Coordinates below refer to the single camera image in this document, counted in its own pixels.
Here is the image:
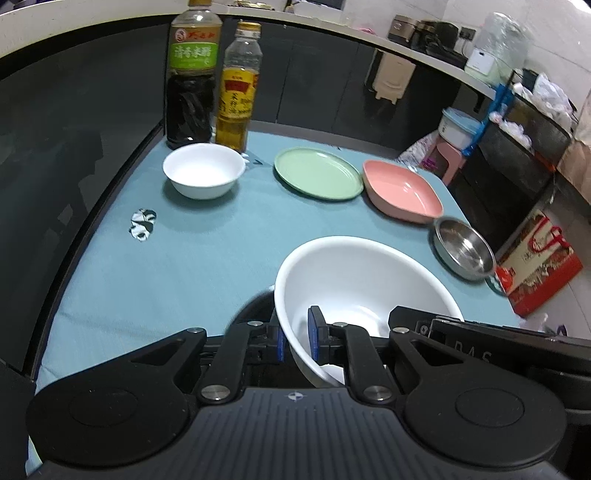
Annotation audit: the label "beige plastic bin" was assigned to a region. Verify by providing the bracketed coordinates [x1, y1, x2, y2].
[371, 48, 414, 105]

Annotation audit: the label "yellow oil bottle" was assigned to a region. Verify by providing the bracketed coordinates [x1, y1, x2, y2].
[214, 21, 263, 153]

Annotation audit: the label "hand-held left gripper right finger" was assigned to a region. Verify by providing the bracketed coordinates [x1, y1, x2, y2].
[307, 305, 459, 406]

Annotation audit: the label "silver rice cooker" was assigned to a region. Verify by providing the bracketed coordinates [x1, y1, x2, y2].
[386, 14, 419, 44]

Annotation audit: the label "stainless steel bowl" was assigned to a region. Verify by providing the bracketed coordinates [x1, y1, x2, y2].
[431, 217, 498, 282]

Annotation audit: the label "white plastic bags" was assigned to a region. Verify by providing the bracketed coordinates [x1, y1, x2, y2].
[512, 68, 579, 126]

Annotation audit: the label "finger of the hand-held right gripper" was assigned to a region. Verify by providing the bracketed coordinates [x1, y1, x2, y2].
[388, 305, 435, 335]

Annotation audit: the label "kitchen counter with dark cabinets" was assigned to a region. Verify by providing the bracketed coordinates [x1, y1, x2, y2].
[0, 0, 500, 154]

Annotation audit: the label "green round plate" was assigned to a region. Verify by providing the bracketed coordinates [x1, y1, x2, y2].
[273, 147, 363, 203]

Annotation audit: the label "brown cardboard box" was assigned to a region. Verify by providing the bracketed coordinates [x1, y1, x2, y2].
[556, 99, 591, 205]

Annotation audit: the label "floral plastic bag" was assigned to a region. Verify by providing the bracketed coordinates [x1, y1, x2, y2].
[396, 133, 440, 172]

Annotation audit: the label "pink square plate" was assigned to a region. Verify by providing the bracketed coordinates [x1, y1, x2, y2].
[362, 159, 445, 226]

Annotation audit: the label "white container with blue lid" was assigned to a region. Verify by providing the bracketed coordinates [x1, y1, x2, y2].
[436, 107, 481, 150]

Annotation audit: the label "pink plastic stool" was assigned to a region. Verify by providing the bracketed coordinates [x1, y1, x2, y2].
[427, 137, 468, 186]

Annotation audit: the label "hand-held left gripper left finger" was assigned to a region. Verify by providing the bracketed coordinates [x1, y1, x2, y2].
[130, 319, 285, 406]

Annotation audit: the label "large white bowl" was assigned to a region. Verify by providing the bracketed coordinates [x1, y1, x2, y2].
[274, 236, 465, 389]

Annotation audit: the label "blue tablecloth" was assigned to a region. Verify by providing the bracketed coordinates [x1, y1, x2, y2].
[25, 131, 525, 477]

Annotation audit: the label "dark vinegar bottle green label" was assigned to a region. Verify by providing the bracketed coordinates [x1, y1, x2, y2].
[165, 0, 221, 151]

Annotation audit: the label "small white bowl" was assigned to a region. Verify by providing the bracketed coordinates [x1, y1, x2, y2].
[163, 143, 246, 200]

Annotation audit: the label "white countertop appliance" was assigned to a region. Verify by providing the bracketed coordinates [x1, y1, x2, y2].
[464, 48, 502, 84]

